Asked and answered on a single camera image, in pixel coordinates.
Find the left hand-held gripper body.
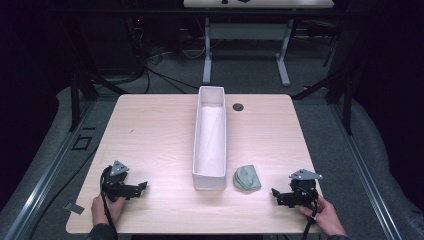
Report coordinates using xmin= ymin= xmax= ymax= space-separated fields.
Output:
xmin=100 ymin=160 xmax=138 ymax=203

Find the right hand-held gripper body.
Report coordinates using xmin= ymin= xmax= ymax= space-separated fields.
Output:
xmin=279 ymin=168 xmax=324 ymax=210

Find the person's left hand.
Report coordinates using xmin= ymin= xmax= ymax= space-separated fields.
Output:
xmin=90 ymin=194 xmax=126 ymax=226

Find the person's right hand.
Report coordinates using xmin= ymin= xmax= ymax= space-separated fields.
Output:
xmin=299 ymin=194 xmax=348 ymax=238

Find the grey-green folded cloth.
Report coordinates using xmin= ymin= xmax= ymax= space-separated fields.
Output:
xmin=232 ymin=164 xmax=263 ymax=193

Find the grey tape strip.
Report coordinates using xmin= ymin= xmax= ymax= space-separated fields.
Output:
xmin=63 ymin=201 xmax=86 ymax=215

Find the long white cardboard box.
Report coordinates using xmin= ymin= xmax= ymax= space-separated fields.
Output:
xmin=191 ymin=85 xmax=228 ymax=192

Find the black metal stand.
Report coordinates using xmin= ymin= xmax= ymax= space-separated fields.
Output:
xmin=291 ymin=19 xmax=371 ymax=136
xmin=63 ymin=19 xmax=129 ymax=133

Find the white desk with metal legs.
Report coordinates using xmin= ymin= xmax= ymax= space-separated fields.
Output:
xmin=182 ymin=0 xmax=335 ymax=87

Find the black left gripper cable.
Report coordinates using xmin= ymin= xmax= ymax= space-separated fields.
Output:
xmin=99 ymin=165 xmax=120 ymax=240

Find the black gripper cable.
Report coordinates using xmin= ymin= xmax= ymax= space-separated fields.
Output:
xmin=99 ymin=165 xmax=120 ymax=240
xmin=293 ymin=185 xmax=320 ymax=240

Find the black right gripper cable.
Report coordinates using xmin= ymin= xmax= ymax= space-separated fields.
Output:
xmin=293 ymin=185 xmax=320 ymax=240

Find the black floor cable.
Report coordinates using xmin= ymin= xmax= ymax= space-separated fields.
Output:
xmin=28 ymin=145 xmax=100 ymax=240

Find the aluminium floor rail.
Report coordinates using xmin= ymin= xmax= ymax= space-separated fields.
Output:
xmin=2 ymin=99 xmax=96 ymax=240
xmin=331 ymin=103 xmax=404 ymax=240

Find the bundle of floor cables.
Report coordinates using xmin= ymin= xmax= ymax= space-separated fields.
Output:
xmin=126 ymin=16 xmax=206 ymax=95

